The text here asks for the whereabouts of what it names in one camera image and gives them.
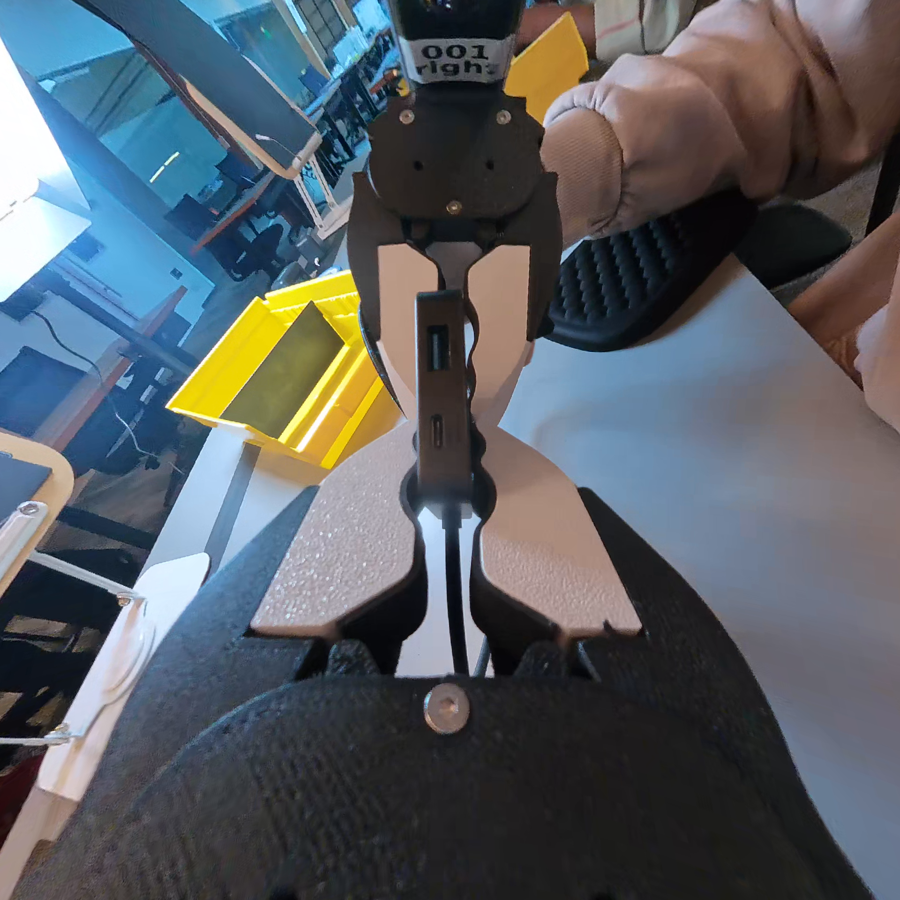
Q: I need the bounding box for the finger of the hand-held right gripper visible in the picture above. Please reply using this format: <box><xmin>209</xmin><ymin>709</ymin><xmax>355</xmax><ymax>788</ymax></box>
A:
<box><xmin>376</xmin><ymin>241</ymin><xmax>449</xmax><ymax>417</ymax></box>
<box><xmin>464</xmin><ymin>242</ymin><xmax>535</xmax><ymax>430</ymax></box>

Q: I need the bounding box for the black bin divider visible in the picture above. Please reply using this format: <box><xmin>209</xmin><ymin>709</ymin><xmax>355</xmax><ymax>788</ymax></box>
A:
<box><xmin>224</xmin><ymin>301</ymin><xmax>347</xmax><ymax>438</ymax></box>

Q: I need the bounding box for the black office chair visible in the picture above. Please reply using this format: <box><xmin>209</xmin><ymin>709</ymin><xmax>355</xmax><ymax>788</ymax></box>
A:
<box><xmin>224</xmin><ymin>224</ymin><xmax>287</xmax><ymax>282</ymax></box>

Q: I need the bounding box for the black mesh cushion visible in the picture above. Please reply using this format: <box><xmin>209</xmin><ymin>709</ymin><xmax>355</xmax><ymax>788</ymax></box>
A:
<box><xmin>545</xmin><ymin>188</ymin><xmax>855</xmax><ymax>353</ymax></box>

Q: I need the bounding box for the black board with wooden rim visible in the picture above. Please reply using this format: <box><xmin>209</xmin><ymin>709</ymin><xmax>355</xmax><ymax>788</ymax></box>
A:
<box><xmin>0</xmin><ymin>429</ymin><xmax>76</xmax><ymax>599</ymax></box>

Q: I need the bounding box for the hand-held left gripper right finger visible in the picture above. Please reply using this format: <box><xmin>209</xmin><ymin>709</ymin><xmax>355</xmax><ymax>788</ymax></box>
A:
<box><xmin>469</xmin><ymin>422</ymin><xmax>644</xmax><ymax>639</ymax></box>

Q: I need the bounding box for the yellow plastic bin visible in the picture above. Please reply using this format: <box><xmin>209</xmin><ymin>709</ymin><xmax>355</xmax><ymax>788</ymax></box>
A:
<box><xmin>165</xmin><ymin>270</ymin><xmax>406</xmax><ymax>470</ymax></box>
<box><xmin>505</xmin><ymin>13</ymin><xmax>590</xmax><ymax>122</ymax></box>

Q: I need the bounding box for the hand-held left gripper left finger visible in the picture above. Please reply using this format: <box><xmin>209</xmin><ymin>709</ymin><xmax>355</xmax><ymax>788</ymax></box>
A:
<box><xmin>249</xmin><ymin>422</ymin><xmax>429</xmax><ymax>639</ymax></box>

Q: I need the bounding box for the black adapter thin cable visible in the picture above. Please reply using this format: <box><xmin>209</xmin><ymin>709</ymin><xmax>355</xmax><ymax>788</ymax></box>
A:
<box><xmin>413</xmin><ymin>288</ymin><xmax>488</xmax><ymax>679</ymax></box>

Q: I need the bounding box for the white stand base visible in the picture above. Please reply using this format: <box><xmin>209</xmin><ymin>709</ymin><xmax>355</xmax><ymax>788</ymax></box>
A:
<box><xmin>0</xmin><ymin>501</ymin><xmax>213</xmax><ymax>804</ymax></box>

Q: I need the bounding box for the person's right forearm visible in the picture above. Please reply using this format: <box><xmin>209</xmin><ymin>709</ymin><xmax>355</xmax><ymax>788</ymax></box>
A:
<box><xmin>540</xmin><ymin>0</ymin><xmax>900</xmax><ymax>245</ymax></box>

